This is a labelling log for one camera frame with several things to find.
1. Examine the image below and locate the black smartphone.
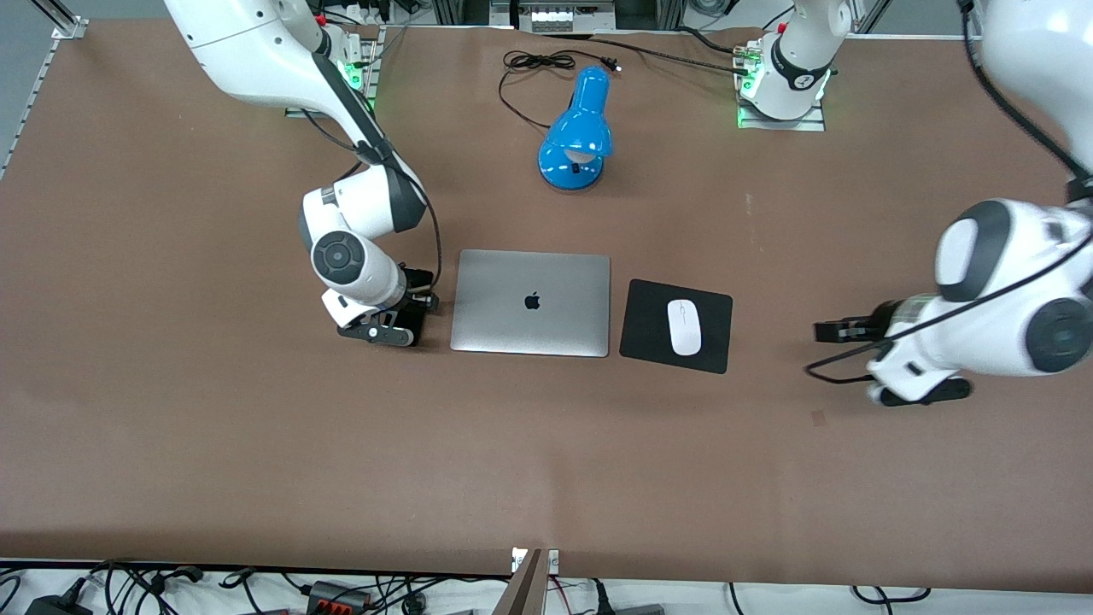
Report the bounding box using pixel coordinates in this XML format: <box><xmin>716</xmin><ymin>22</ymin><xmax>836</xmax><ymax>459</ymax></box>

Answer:
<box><xmin>389</xmin><ymin>269</ymin><xmax>438</xmax><ymax>348</ymax></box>

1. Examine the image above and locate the white computer mouse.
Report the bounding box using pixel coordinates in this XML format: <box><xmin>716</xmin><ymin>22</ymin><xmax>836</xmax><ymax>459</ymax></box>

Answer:
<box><xmin>667</xmin><ymin>299</ymin><xmax>703</xmax><ymax>356</ymax></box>

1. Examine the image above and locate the black mouse pad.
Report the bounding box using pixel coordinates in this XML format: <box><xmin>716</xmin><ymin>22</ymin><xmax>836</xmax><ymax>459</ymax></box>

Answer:
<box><xmin>619</xmin><ymin>278</ymin><xmax>734</xmax><ymax>375</ymax></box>

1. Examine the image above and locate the silver closed laptop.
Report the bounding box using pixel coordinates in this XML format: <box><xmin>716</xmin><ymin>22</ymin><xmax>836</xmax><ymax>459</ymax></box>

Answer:
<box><xmin>450</xmin><ymin>249</ymin><xmax>611</xmax><ymax>358</ymax></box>

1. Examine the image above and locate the blue desk lamp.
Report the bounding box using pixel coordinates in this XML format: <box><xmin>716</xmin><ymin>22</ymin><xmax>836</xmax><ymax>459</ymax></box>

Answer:
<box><xmin>538</xmin><ymin>66</ymin><xmax>614</xmax><ymax>191</ymax></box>

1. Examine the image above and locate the white power strip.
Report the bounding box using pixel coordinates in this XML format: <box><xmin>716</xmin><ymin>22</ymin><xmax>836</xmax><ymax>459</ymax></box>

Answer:
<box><xmin>528</xmin><ymin>4</ymin><xmax>617</xmax><ymax>33</ymax></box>

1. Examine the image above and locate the grey box with orange connectors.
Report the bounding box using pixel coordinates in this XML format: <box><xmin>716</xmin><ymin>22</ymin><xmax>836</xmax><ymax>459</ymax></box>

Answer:
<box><xmin>306</xmin><ymin>581</ymin><xmax>374</xmax><ymax>615</ymax></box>

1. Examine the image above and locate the black power adapter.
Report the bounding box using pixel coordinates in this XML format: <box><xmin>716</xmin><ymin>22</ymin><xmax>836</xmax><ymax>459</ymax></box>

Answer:
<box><xmin>24</xmin><ymin>581</ymin><xmax>93</xmax><ymax>615</ymax></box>

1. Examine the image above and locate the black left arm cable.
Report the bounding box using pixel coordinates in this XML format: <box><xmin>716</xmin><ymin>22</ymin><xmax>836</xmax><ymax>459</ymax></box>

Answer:
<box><xmin>804</xmin><ymin>0</ymin><xmax>1093</xmax><ymax>385</ymax></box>

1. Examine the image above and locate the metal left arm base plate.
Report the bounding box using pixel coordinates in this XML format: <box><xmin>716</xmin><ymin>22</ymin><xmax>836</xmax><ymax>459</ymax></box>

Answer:
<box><xmin>736</xmin><ymin>38</ymin><xmax>827</xmax><ymax>132</ymax></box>

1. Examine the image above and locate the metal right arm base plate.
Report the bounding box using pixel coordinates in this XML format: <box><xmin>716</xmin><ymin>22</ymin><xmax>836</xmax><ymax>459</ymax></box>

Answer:
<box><xmin>284</xmin><ymin>26</ymin><xmax>378</xmax><ymax>119</ymax></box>

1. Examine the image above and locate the black lamp power cable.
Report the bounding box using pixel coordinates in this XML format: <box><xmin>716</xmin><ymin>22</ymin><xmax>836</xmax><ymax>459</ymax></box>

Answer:
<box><xmin>498</xmin><ymin>50</ymin><xmax>622</xmax><ymax>131</ymax></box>

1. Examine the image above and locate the metal mounting bracket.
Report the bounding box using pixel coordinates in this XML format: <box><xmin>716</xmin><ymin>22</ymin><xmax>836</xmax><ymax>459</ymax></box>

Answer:
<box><xmin>511</xmin><ymin>547</ymin><xmax>560</xmax><ymax>575</ymax></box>

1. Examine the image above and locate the wooden post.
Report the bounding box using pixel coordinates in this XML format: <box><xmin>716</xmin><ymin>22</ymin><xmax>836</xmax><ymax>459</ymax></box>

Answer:
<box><xmin>491</xmin><ymin>549</ymin><xmax>547</xmax><ymax>615</ymax></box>

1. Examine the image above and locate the black cable on table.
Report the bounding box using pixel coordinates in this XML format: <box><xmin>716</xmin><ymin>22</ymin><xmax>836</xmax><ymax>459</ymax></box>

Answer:
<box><xmin>534</xmin><ymin>32</ymin><xmax>757</xmax><ymax>76</ymax></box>

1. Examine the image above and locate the aluminium table edge rail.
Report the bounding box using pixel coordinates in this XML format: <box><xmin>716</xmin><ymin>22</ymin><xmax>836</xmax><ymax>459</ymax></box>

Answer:
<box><xmin>0</xmin><ymin>0</ymin><xmax>88</xmax><ymax>180</ymax></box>

